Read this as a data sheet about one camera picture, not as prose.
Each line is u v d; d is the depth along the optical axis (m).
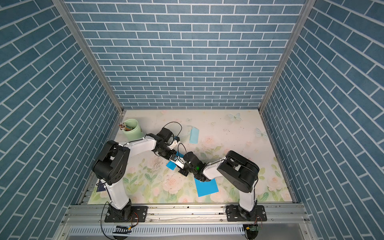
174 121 0.84
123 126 0.88
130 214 0.69
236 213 0.74
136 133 0.92
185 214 0.75
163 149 0.80
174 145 0.87
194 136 1.05
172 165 0.89
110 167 0.49
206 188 0.83
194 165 0.71
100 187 0.82
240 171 0.50
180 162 0.77
